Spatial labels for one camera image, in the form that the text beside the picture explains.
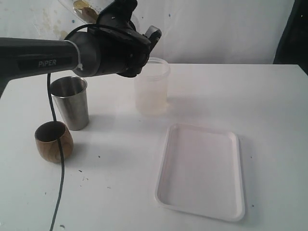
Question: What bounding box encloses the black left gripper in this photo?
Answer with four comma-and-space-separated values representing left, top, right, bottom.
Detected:
96, 0, 150, 77

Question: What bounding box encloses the brown organic sample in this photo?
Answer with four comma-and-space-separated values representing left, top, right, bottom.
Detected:
73, 0, 98, 23

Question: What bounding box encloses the stainless steel cup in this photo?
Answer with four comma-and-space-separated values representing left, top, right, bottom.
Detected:
50, 76, 89, 131

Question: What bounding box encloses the wooden cup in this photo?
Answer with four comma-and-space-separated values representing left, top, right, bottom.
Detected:
35, 121, 74, 163

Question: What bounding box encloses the clear plastic shaker cup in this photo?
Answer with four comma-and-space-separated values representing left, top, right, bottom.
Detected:
60, 0, 139, 31

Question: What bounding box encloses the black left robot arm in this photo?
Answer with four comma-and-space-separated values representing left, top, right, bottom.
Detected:
0, 0, 162, 79

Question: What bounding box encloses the translucent plastic container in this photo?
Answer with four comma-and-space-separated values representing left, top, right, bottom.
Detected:
134, 57, 170, 116

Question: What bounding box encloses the white rectangular tray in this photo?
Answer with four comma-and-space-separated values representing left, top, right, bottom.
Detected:
154, 124, 245, 222

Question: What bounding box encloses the dark curtain at right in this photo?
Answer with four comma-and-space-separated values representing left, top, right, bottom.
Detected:
273, 0, 308, 73

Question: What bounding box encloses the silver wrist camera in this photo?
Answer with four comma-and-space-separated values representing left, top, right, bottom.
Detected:
144, 26, 162, 51

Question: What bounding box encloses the black cable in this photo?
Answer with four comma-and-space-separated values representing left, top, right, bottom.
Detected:
47, 24, 102, 231

